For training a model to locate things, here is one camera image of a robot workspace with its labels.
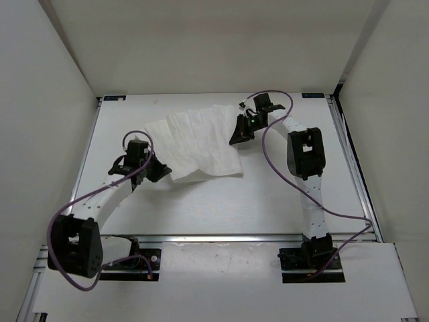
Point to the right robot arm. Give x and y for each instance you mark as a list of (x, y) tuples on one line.
[(305, 159)]

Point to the aluminium front table rail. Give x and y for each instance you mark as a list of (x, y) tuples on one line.
[(212, 238)]

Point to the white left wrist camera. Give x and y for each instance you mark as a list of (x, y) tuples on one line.
[(135, 138)]

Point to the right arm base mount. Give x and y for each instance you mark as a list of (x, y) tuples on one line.
[(315, 261)]

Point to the blue left corner label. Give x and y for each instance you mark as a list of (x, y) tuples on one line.
[(114, 97)]

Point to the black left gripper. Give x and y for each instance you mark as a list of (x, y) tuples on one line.
[(161, 171)]

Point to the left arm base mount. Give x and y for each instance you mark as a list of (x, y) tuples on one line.
[(137, 269)]

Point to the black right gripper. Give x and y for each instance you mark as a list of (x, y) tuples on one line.
[(241, 133)]

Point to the white pleated skirt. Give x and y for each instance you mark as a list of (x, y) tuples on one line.
[(195, 144)]

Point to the blue right corner label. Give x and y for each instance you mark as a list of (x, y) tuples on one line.
[(313, 95)]

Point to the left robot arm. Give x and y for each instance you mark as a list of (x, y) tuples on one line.
[(74, 241)]

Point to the blue corner label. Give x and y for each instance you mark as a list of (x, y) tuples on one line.
[(313, 95), (114, 97)]

